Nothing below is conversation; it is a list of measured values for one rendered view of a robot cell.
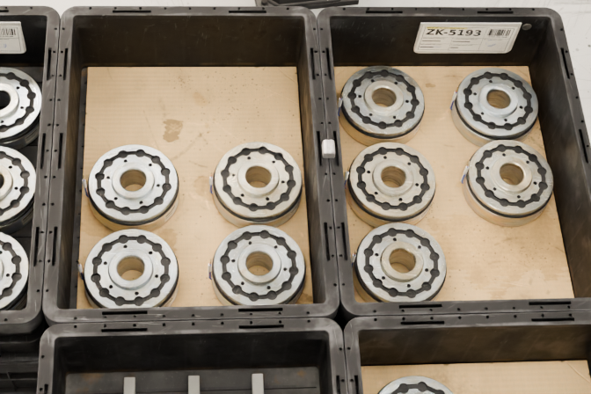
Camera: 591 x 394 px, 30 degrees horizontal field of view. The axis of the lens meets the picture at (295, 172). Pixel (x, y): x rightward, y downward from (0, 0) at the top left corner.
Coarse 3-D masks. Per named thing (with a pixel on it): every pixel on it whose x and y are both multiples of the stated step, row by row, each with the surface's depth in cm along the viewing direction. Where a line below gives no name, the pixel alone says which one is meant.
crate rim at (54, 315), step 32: (64, 32) 127; (64, 64) 126; (64, 96) 122; (320, 96) 125; (64, 128) 120; (320, 128) 123; (64, 160) 118; (320, 160) 122; (320, 192) 119; (320, 224) 117; (64, 320) 109; (96, 320) 109; (128, 320) 110; (160, 320) 110
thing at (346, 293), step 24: (552, 24) 133; (336, 96) 125; (576, 96) 128; (336, 120) 124; (576, 120) 126; (336, 144) 124; (576, 144) 125; (336, 168) 120; (336, 192) 119; (336, 216) 117; (336, 240) 116; (360, 312) 112; (384, 312) 112; (408, 312) 112; (432, 312) 112; (456, 312) 113; (480, 312) 113; (504, 312) 113; (528, 312) 114
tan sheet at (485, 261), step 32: (448, 96) 139; (448, 128) 136; (352, 160) 133; (448, 160) 134; (448, 192) 132; (352, 224) 128; (416, 224) 129; (448, 224) 129; (480, 224) 130; (544, 224) 130; (448, 256) 127; (480, 256) 127; (512, 256) 128; (544, 256) 128; (448, 288) 125; (480, 288) 125; (512, 288) 126; (544, 288) 126
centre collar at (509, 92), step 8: (488, 88) 135; (496, 88) 135; (504, 88) 135; (480, 96) 134; (512, 96) 135; (480, 104) 134; (488, 104) 134; (512, 104) 134; (488, 112) 134; (496, 112) 133; (504, 112) 134; (512, 112) 134
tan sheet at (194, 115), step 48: (96, 96) 135; (144, 96) 135; (192, 96) 136; (240, 96) 136; (288, 96) 137; (96, 144) 131; (144, 144) 132; (192, 144) 132; (288, 144) 133; (192, 192) 129; (96, 240) 125; (192, 240) 126; (192, 288) 123
